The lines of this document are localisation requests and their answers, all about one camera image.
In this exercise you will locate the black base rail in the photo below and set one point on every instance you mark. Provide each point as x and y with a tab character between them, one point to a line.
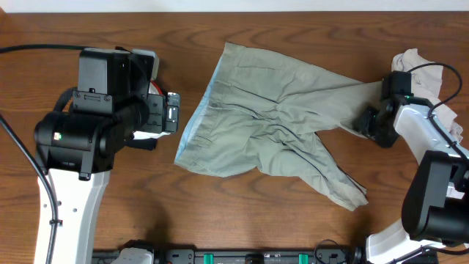
143	252

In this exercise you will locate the white folded garment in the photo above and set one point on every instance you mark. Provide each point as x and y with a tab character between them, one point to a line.
154	72

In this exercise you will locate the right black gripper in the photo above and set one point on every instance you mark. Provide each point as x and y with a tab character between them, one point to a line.
361	122

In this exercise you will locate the khaki green shorts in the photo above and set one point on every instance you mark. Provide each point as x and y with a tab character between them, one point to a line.
264	110

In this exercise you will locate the light grey crumpled garment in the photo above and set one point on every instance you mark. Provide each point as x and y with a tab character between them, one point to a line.
426	83

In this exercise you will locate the black folded garment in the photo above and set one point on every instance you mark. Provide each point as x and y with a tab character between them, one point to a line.
142	144

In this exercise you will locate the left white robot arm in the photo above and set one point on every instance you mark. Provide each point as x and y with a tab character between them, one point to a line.
116	104

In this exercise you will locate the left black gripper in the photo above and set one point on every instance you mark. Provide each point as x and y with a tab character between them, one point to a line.
171	113

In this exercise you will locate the red folded garment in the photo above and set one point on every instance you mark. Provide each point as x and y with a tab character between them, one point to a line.
155	89

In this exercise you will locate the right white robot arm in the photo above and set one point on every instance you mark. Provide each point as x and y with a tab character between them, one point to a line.
434	215

